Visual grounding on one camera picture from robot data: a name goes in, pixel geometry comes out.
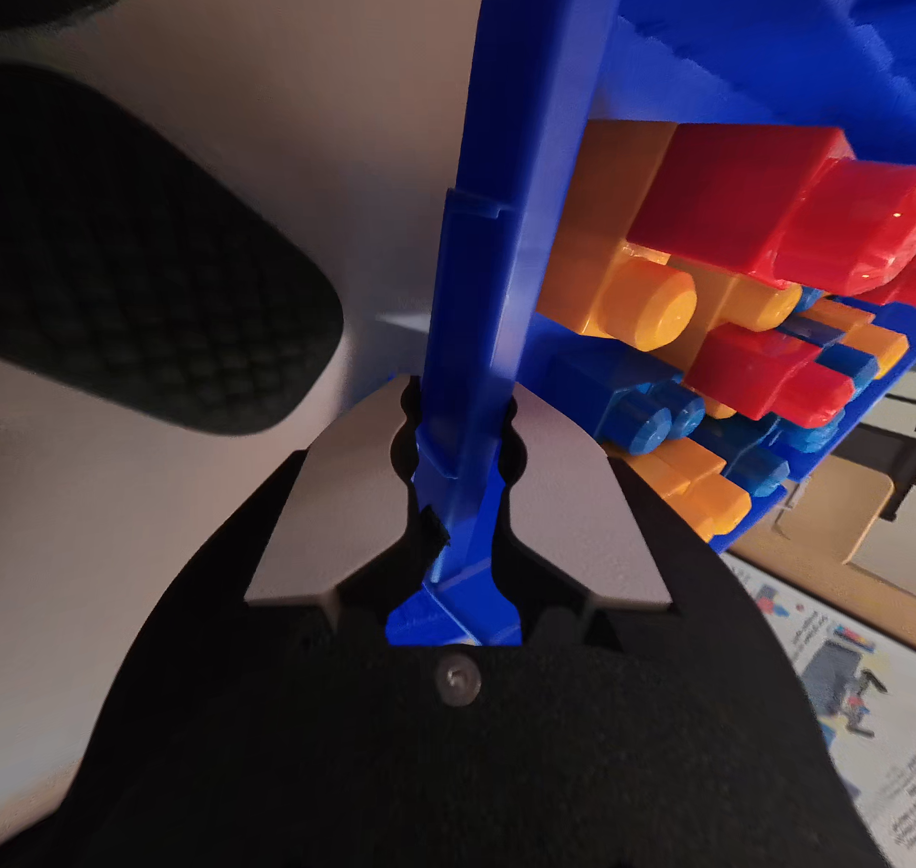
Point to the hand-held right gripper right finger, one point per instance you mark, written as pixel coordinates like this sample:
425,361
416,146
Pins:
579,517

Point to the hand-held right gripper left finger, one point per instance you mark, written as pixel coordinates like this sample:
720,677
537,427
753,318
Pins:
329,517

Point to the heap of joined mega blocks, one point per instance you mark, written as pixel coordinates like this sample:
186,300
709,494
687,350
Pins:
715,195

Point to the blue plastic bin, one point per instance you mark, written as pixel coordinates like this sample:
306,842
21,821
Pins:
515,95

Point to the white base document stand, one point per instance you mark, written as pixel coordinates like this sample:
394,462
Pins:
823,517

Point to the printed instruction sheet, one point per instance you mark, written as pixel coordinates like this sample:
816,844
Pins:
844,668

